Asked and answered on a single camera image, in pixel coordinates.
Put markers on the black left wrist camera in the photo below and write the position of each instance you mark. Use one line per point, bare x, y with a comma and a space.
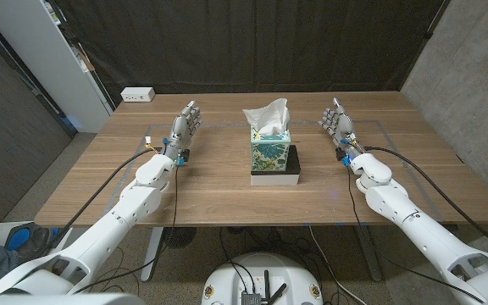
185, 155

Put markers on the grey table leg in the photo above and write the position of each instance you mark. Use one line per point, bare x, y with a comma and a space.
371, 262

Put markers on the blue and black foot pedal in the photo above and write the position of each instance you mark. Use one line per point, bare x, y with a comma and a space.
55, 231
17, 239

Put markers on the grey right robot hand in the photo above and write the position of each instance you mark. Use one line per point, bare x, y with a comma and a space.
343, 127

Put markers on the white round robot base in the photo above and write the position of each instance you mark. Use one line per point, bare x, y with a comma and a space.
227, 275

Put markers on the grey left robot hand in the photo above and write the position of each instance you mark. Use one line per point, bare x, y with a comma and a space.
181, 129

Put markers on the black round ribbed disc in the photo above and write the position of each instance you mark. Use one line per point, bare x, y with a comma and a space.
184, 237

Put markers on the black backdrop curtain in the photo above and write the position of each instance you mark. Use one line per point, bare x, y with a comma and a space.
227, 42

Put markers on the black shoe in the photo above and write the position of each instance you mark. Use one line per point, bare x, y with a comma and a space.
36, 241

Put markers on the white table leg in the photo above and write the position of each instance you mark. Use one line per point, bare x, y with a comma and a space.
148, 267

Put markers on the teal floral tissue box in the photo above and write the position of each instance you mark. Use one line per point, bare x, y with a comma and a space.
269, 152

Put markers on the black and white tray block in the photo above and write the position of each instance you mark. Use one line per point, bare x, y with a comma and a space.
275, 179

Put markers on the white robot torso edge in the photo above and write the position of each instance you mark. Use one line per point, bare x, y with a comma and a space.
57, 300

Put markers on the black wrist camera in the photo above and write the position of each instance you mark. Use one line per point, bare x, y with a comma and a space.
185, 155
339, 153

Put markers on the black upright antenna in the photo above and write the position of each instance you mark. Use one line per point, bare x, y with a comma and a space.
266, 284

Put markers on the white power strip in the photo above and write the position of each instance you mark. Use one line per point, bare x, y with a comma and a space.
137, 94

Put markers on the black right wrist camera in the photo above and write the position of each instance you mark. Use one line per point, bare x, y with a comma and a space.
339, 153

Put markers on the black slanted antenna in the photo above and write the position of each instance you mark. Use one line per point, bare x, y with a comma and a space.
280, 291

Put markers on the white cabinet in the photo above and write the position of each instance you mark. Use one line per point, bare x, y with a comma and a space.
45, 55

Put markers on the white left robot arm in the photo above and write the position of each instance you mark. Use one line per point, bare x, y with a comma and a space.
136, 205

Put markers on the black radio module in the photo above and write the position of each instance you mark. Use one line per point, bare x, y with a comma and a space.
250, 298

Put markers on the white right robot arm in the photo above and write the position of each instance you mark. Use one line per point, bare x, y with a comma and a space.
396, 205

